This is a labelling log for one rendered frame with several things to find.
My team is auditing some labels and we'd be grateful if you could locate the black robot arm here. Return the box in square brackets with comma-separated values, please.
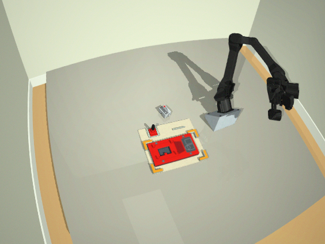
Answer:
[214, 33, 299, 113]

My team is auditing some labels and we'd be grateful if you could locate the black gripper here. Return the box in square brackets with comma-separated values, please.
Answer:
[266, 77, 283, 121]

